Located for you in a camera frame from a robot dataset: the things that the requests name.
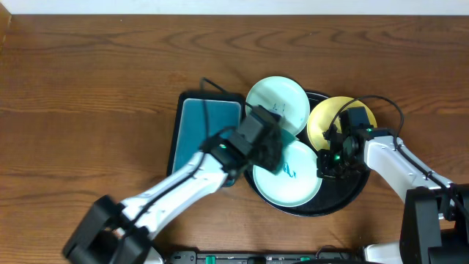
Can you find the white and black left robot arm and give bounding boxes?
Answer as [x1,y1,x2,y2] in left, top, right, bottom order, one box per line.
[62,120,283,263]

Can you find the light green plate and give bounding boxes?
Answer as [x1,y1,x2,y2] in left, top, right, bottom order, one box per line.
[246,76,311,136]
[253,141,322,208]

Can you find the green and yellow sponge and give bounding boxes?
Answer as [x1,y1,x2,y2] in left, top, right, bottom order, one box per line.
[277,129,298,171]

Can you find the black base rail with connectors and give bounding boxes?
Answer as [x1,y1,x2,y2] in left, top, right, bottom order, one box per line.
[164,245,365,264]

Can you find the black rectangular tray with blue water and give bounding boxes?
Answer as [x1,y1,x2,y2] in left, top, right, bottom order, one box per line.
[166,91,245,176]

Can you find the round black tray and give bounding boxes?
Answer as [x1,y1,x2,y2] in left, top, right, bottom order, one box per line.
[245,92,369,217]

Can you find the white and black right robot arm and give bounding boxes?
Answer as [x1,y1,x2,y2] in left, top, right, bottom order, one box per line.
[318,127,468,263]

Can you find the yellow plate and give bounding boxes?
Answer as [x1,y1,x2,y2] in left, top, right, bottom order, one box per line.
[306,95,378,152]

